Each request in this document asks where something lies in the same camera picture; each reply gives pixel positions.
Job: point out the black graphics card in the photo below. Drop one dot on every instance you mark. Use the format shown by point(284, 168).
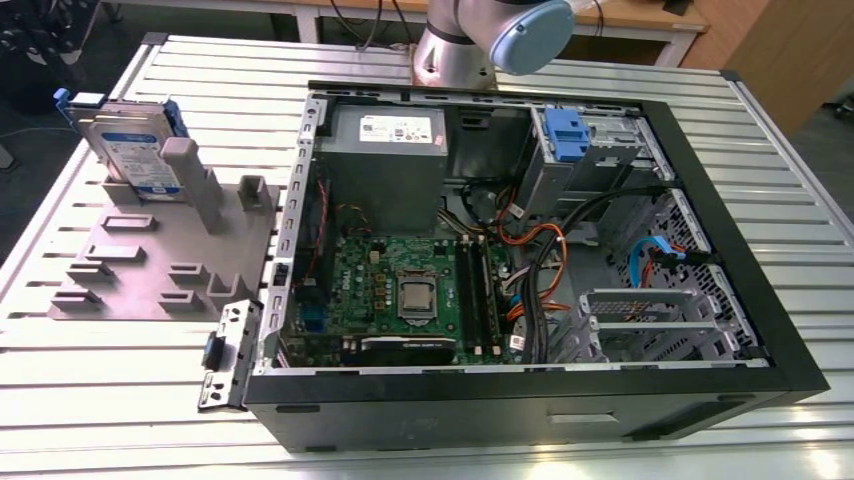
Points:
point(407, 350)

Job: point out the black RAM stick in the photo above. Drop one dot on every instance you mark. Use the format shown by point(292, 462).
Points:
point(487, 295)

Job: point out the grey parts rack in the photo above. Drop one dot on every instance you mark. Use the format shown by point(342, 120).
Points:
point(153, 240)

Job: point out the black open PC case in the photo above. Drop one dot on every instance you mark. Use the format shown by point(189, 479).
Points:
point(467, 415)

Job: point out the metal slot retainer bracket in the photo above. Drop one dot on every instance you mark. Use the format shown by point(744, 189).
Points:
point(233, 315)

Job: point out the wooden desk white frame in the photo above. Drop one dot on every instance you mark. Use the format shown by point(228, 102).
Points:
point(640, 22)

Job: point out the CPU socket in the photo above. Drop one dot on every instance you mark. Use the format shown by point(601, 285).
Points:
point(417, 320)

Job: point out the silver metal drive cage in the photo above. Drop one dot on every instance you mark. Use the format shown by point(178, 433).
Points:
point(553, 185)

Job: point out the grey power supply unit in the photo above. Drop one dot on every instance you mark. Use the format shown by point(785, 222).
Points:
point(380, 190)

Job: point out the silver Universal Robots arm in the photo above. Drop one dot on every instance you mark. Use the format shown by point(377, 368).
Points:
point(453, 55)

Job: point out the blue plastic drive bracket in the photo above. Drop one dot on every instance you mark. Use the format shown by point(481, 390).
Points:
point(563, 135)

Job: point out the metal disk bay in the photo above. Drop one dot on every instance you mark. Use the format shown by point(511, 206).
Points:
point(653, 326)

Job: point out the wooden cabinet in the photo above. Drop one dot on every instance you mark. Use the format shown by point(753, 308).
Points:
point(787, 50)

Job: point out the green motherboard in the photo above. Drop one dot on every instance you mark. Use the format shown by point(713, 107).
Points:
point(360, 260)

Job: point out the hard disk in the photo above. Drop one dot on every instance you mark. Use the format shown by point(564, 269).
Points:
point(133, 160)

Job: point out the silver CPU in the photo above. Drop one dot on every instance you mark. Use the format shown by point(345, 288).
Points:
point(416, 296)

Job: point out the blue black latch knob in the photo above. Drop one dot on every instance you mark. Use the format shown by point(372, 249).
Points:
point(213, 350)

